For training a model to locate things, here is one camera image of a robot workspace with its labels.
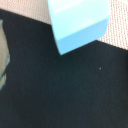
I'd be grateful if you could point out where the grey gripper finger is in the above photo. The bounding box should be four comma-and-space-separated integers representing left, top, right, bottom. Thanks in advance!
0, 19, 10, 90

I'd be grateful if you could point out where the light blue milk carton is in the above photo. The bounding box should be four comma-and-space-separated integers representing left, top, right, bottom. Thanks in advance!
48, 0, 110, 55

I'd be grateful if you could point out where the white woven placemat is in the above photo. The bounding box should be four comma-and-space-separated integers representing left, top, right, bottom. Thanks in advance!
99, 0, 128, 50

